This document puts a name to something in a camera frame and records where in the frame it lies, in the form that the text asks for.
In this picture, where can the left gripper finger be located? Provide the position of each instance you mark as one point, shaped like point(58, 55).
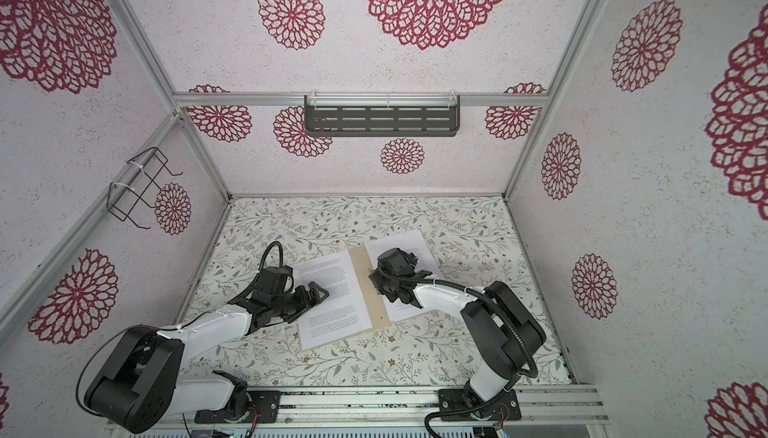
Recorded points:
point(296, 310)
point(316, 293)

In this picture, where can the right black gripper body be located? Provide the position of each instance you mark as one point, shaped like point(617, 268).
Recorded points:
point(389, 288)

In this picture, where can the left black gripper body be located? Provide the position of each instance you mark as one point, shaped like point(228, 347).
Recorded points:
point(292, 303)

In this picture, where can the brown cardboard folder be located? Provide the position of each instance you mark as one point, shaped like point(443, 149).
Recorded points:
point(373, 299)

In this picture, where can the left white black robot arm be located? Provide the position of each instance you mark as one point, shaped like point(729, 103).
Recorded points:
point(141, 383)

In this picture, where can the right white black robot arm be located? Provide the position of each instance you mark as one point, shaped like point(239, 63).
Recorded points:
point(503, 330)

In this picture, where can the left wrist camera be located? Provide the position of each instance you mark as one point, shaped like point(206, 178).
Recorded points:
point(275, 281)

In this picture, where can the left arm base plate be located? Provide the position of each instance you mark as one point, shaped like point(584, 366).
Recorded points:
point(258, 407)

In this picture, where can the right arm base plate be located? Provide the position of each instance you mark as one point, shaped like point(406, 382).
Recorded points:
point(460, 405)

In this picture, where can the dark grey wall shelf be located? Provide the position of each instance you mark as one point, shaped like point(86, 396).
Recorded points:
point(388, 117)

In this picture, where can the black wire wall rack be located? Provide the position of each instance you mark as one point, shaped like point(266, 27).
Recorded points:
point(124, 196)

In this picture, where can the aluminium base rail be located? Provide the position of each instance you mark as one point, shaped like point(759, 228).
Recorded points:
point(325, 407)

